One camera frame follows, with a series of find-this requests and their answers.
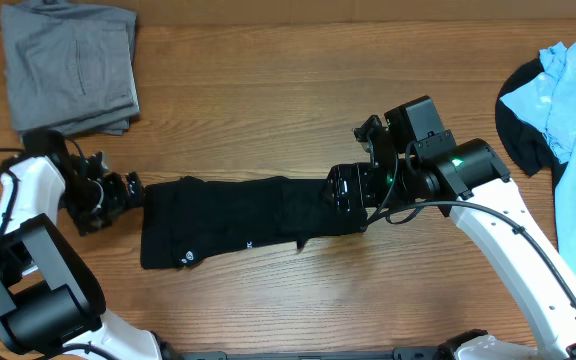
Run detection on black polo shirt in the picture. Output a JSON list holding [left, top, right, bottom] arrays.
[[140, 176, 367, 270]]

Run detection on folded grey trousers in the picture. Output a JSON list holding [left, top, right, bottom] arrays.
[[0, 1, 140, 135]]

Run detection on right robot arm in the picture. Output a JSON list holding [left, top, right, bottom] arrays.
[[324, 96, 576, 359]]

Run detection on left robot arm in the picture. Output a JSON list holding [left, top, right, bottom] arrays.
[[0, 130, 178, 359]]

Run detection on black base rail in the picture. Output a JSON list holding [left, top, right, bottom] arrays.
[[176, 347, 441, 360]]

